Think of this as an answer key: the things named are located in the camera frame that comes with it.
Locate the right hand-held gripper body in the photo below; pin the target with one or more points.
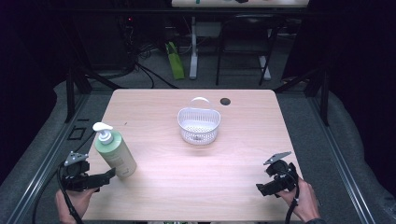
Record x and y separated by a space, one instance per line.
281 175

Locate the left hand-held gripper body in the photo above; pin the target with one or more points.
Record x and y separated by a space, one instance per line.
74 174

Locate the green pump bottle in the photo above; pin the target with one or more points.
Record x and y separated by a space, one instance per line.
116 154

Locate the white perforated plastic basket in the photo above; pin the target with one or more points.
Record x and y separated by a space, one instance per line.
199 124

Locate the person's left hand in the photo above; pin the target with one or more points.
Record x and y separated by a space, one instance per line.
72 203

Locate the person's right hand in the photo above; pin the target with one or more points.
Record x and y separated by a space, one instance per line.
302 202

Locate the short black tape strip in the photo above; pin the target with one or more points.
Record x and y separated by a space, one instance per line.
82 120

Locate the black metal stand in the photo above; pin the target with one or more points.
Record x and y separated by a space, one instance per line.
71 93
323 96

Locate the round black table grommet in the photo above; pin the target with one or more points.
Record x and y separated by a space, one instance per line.
225 101

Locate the white table leg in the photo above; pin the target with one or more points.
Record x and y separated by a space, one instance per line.
264 67
193 53

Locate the black metal chair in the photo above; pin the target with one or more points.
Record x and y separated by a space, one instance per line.
246 46

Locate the green bag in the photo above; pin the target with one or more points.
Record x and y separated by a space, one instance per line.
175 60

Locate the light wooden background table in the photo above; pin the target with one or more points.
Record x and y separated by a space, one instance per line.
239 3

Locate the aluminium floor rail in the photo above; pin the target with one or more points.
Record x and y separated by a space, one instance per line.
46 161
339 161

